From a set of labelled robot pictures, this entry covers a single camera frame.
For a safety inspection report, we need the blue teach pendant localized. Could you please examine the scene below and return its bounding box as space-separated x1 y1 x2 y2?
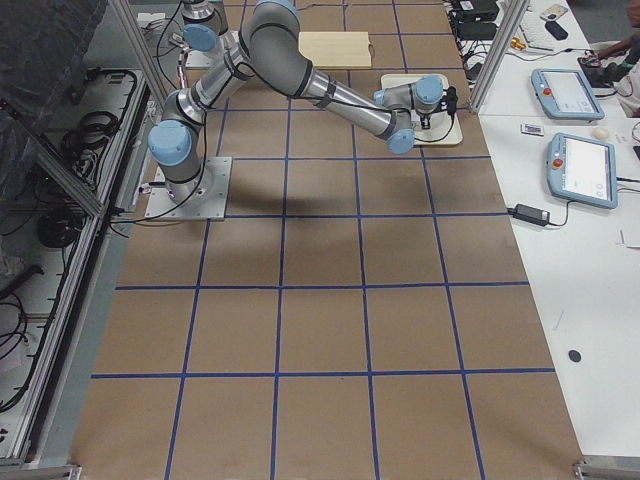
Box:
546 133 618 209
530 69 605 121

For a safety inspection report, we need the black power adapter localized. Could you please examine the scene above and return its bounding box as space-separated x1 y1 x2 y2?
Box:
509 204 550 227

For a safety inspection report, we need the bamboo cutting board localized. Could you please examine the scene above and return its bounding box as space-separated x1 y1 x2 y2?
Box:
298 31 372 70

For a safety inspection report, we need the white keyboard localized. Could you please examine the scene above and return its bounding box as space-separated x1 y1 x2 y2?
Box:
519 12 555 52

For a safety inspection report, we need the aluminium frame post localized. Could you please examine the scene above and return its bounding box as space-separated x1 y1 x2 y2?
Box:
469 0 530 114

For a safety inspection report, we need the cream bear tray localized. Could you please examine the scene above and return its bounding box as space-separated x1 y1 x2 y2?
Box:
374 74 463 147

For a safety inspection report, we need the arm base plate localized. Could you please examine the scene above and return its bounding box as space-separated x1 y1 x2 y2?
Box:
144 156 233 221
184 28 223 69

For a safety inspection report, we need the near blue teach pendant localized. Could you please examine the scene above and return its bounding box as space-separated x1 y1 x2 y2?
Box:
546 133 618 209

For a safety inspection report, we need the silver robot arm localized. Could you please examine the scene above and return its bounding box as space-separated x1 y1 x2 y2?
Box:
147 1 458 206
181 0 238 57

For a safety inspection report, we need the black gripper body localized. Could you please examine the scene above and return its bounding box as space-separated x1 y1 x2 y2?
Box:
419 86 458 130

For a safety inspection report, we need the far blue teach pendant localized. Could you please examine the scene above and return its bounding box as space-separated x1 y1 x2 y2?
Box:
530 69 605 121

